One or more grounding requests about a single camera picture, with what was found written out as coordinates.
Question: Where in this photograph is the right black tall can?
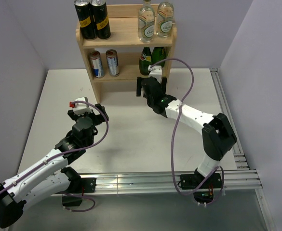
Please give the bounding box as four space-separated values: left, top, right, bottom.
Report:
91 0 111 39

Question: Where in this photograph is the left black tall can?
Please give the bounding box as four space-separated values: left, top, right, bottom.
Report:
74 0 97 40

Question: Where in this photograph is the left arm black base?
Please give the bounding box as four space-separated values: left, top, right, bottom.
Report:
62 177 96 208

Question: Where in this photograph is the clear bottle green cap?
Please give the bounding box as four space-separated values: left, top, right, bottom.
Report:
137 0 155 43

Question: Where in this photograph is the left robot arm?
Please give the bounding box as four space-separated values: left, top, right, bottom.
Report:
0 101 109 229

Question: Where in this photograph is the silver can red tab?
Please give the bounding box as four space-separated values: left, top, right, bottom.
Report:
106 49 119 77

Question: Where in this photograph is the black tall can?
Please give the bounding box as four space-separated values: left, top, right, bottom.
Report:
91 0 111 39
74 0 97 40

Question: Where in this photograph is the green bottle yellow label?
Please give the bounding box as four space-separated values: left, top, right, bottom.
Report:
139 47 152 76

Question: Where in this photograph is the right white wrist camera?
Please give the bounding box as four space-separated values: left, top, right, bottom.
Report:
148 65 162 83

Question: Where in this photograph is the clear soda bottle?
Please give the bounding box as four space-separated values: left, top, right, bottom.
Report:
155 0 174 38

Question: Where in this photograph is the wooden three-tier shelf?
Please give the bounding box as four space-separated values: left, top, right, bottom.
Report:
76 4 177 103

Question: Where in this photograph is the green glass bottle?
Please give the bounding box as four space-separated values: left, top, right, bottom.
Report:
152 47 166 64

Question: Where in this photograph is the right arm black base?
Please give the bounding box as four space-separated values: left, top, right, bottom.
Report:
179 173 222 190

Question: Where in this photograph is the blue silver energy can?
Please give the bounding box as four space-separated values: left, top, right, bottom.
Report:
89 50 105 78

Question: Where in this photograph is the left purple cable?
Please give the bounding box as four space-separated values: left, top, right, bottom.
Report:
0 101 109 226

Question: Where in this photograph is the purple cable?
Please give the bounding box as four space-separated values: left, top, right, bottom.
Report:
151 58 225 207
0 101 109 226

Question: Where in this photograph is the front aluminium rail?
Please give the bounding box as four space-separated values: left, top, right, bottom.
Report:
81 170 263 195

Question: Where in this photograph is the aluminium rail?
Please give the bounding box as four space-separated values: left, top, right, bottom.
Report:
81 170 263 195
210 68 250 170

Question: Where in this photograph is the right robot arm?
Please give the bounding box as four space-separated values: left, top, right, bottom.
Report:
136 77 237 188

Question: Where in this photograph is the right aluminium rail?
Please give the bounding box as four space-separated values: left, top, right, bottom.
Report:
210 68 250 170

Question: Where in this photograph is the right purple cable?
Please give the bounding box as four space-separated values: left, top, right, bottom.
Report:
151 58 225 207

